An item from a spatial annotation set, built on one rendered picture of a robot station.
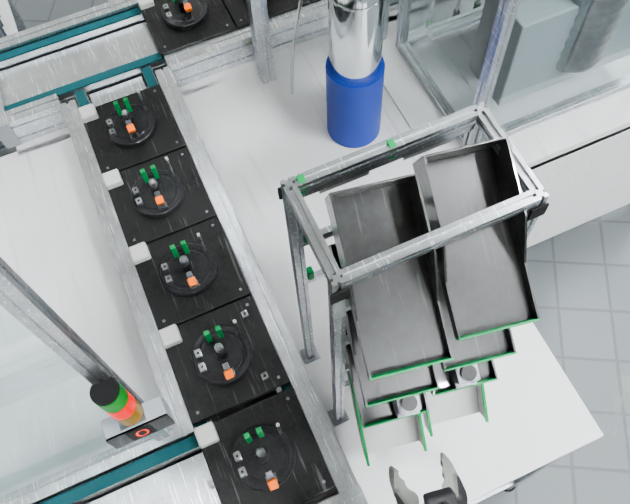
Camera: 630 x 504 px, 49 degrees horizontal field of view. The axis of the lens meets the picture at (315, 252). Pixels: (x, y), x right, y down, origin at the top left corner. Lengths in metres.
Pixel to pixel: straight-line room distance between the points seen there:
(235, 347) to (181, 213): 0.41
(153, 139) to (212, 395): 0.76
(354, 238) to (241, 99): 1.19
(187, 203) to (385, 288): 0.91
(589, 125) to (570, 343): 0.95
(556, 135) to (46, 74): 1.54
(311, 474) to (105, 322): 0.68
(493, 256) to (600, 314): 1.81
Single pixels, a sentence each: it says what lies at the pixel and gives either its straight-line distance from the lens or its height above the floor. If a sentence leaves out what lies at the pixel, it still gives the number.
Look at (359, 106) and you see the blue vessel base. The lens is 1.89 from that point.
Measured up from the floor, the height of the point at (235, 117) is 0.86.
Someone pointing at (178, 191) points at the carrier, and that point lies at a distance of 1.86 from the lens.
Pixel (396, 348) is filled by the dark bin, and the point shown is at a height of 1.52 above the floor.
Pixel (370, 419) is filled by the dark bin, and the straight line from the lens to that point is 1.37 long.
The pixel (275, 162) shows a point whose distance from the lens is 2.03.
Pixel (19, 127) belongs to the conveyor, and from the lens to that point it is 2.22.
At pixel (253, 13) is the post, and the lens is 2.00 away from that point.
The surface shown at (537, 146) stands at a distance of 2.12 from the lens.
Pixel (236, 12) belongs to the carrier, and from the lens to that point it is 2.26.
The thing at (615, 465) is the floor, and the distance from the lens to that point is 2.74.
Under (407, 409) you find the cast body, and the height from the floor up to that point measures 1.26.
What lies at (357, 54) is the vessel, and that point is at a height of 1.24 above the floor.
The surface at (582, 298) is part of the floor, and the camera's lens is 2.90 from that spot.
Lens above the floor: 2.53
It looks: 63 degrees down
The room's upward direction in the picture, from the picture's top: 4 degrees counter-clockwise
